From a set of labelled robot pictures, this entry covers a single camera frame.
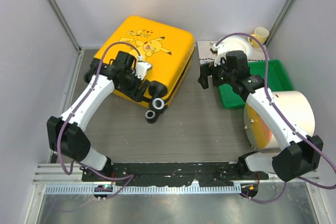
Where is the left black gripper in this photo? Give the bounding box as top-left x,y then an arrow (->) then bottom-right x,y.
118,69 -> 149,102

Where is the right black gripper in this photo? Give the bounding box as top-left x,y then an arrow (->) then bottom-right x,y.
198,58 -> 235,90

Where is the yellow Pikachu suitcase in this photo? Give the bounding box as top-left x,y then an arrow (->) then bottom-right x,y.
84,15 -> 195,123

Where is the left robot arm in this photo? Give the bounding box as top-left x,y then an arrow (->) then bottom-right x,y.
47,51 -> 152,182

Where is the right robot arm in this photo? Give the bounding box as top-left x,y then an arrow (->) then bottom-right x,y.
198,50 -> 323,182

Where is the patterned white cloth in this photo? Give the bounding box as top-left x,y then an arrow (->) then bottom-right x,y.
196,40 -> 265,65

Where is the white plate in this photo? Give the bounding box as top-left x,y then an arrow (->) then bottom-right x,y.
218,35 -> 253,59

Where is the yellow mug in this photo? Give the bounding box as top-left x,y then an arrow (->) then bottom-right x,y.
247,27 -> 269,48

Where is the green plastic tray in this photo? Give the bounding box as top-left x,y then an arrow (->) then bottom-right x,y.
218,60 -> 294,109

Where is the white cylindrical bin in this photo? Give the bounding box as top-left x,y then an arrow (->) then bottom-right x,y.
244,91 -> 316,150

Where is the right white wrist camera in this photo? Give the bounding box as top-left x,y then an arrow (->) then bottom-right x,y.
210,43 -> 229,67

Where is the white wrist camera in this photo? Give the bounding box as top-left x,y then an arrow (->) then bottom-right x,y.
210,43 -> 229,67
135,61 -> 152,80

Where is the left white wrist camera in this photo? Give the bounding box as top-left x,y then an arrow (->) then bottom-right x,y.
135,61 -> 152,80

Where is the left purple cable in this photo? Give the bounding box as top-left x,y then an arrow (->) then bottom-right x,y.
57,41 -> 142,199

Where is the purple cable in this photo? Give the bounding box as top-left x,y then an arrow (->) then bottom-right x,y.
214,33 -> 336,204
57,41 -> 142,199

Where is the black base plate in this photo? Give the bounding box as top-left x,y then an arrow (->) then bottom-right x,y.
81,161 -> 270,187

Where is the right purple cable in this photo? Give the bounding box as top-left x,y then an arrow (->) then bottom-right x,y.
214,33 -> 336,204

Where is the aluminium frame rail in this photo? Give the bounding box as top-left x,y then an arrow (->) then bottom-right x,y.
33,163 -> 321,195

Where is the right aluminium corner post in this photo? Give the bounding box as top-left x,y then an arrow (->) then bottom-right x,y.
265,0 -> 296,47

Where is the aluminium corner post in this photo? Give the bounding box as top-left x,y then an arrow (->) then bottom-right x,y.
47,0 -> 81,52
265,0 -> 296,47

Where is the left aluminium corner post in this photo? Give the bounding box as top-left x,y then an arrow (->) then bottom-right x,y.
47,0 -> 81,52

